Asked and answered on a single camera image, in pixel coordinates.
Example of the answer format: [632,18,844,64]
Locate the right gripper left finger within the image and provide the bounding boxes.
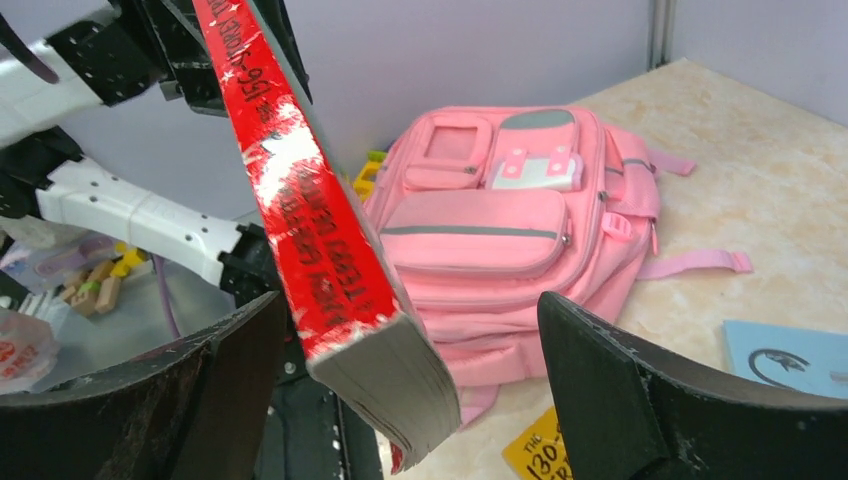
[1,292,287,479]

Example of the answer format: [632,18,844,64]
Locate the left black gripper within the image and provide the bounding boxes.
[46,0,313,117]

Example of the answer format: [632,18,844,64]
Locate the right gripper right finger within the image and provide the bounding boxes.
[537,292,847,480]

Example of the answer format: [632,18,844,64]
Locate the green red-spined book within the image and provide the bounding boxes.
[193,1,461,473]

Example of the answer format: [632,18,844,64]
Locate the pink student backpack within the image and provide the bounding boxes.
[365,107,752,423]

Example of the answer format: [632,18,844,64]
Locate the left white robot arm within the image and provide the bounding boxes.
[1,1,282,305]

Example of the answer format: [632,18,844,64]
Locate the plastic bag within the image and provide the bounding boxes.
[1,309,59,395]

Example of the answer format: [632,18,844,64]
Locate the yellow storey treehouse book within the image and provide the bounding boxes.
[502,407,574,480]

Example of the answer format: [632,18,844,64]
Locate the wooden toy blocks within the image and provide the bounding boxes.
[59,242,149,318]

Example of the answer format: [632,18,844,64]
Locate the light blue book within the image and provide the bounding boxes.
[722,320,847,399]

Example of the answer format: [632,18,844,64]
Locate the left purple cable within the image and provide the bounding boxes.
[150,254,183,342]

